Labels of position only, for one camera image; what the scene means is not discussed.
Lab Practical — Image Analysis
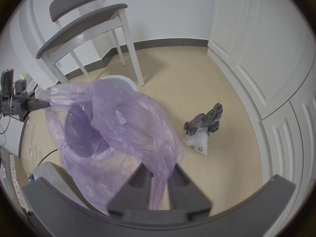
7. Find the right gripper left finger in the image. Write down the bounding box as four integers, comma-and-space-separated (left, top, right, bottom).
107, 162, 153, 217

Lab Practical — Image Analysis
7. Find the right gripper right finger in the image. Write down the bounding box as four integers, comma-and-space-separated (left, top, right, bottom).
168, 163, 213, 216

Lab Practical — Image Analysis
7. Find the white printed wrapper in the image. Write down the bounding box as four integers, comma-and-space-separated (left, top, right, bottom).
183, 129, 210, 156

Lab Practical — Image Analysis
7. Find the purple plastic bag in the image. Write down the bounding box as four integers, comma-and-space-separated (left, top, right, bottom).
39, 79, 185, 215

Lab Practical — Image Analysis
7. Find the black plastic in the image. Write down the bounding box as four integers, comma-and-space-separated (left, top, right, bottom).
183, 103, 224, 136

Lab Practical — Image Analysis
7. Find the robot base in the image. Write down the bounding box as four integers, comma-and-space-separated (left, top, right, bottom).
32, 161, 82, 207

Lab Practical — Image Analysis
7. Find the white trash bin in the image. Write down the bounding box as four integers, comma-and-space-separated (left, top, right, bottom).
58, 74, 139, 163

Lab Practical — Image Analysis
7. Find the grey and white chair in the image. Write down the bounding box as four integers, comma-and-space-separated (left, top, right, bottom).
36, 0, 145, 87

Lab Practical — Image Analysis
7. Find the white wardrobe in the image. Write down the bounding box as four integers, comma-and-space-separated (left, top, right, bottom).
207, 0, 316, 189

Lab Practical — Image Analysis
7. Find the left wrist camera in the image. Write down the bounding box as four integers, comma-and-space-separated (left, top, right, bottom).
15, 79, 28, 94

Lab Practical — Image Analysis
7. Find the black cable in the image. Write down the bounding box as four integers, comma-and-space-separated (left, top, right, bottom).
37, 149, 60, 166

